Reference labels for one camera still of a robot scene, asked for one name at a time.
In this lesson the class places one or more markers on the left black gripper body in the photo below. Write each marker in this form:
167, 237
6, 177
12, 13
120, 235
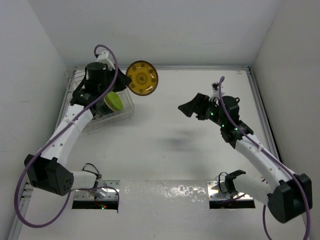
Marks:
110, 75

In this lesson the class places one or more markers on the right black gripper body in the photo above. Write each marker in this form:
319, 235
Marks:
212, 112

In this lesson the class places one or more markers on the lime green plate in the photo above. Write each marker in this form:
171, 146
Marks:
113, 101

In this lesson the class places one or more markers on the yellow patterned plate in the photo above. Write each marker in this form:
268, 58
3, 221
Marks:
144, 78

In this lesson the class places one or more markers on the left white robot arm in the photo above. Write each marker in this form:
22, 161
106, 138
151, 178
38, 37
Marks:
95, 96

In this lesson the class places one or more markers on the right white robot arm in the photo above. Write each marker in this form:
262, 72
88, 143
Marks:
286, 194

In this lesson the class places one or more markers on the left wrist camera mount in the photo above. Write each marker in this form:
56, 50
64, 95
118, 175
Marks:
104, 58

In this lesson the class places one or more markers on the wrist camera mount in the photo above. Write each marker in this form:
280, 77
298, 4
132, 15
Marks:
216, 90
104, 58

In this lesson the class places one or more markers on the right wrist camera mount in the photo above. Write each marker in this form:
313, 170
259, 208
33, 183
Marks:
216, 90

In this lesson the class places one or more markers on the wire dish rack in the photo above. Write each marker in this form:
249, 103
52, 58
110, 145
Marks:
102, 118

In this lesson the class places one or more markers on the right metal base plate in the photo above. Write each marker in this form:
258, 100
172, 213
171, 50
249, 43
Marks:
215, 194

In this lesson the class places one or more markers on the metal base plate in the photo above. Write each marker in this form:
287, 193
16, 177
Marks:
107, 191
215, 194

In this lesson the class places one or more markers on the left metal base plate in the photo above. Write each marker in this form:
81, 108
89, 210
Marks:
107, 191

